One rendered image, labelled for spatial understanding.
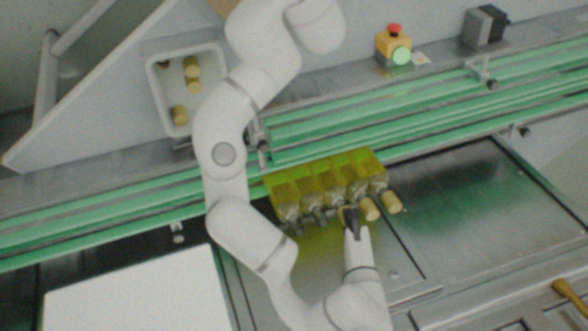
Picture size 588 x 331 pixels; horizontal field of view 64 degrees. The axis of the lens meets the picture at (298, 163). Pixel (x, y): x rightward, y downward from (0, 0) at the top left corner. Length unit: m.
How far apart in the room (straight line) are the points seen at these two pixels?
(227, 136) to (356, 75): 0.58
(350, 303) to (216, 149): 0.34
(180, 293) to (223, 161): 0.49
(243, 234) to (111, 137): 0.59
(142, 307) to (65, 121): 0.48
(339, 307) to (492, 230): 0.61
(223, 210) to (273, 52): 0.27
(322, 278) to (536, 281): 0.49
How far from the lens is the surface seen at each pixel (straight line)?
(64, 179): 1.28
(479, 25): 1.42
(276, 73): 0.82
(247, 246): 0.80
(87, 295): 1.26
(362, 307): 0.85
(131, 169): 1.23
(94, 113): 1.25
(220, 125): 0.77
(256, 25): 0.77
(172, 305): 1.16
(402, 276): 1.16
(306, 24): 0.84
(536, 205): 1.44
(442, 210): 1.36
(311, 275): 1.15
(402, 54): 1.27
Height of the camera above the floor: 1.80
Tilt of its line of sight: 45 degrees down
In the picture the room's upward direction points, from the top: 152 degrees clockwise
